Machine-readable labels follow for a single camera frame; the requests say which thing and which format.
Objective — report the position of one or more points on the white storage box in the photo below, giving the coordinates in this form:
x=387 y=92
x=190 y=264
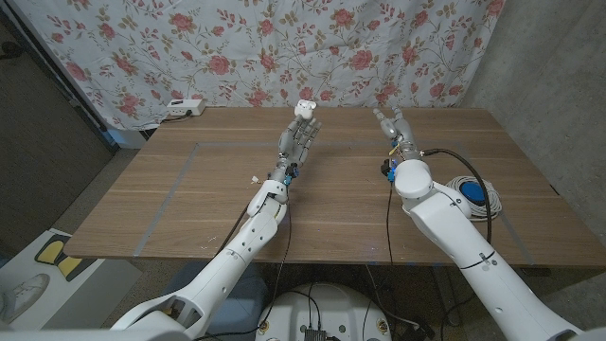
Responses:
x=128 y=138

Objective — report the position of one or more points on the blue round pedal button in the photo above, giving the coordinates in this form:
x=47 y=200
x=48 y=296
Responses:
x=473 y=192

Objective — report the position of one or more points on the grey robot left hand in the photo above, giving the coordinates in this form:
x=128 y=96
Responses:
x=296 y=144

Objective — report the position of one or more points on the white AirPods case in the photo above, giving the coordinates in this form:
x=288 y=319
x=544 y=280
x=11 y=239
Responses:
x=305 y=109

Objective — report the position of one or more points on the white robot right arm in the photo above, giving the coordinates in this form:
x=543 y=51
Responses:
x=464 y=241

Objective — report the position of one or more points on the white shoe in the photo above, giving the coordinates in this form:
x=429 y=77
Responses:
x=23 y=293

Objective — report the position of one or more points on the white power strip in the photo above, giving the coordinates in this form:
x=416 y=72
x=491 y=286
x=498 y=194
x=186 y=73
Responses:
x=185 y=107

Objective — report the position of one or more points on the white floor board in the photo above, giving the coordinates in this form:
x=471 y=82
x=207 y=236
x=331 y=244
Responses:
x=94 y=293

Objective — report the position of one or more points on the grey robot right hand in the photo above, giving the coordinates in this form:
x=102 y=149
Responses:
x=402 y=135

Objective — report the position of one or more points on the floral rose backdrop cloth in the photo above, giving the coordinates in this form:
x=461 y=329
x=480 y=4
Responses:
x=284 y=52

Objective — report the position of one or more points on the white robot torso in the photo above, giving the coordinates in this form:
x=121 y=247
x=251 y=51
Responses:
x=326 y=312

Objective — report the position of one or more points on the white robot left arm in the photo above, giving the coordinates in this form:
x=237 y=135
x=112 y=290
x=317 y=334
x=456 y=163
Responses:
x=227 y=270

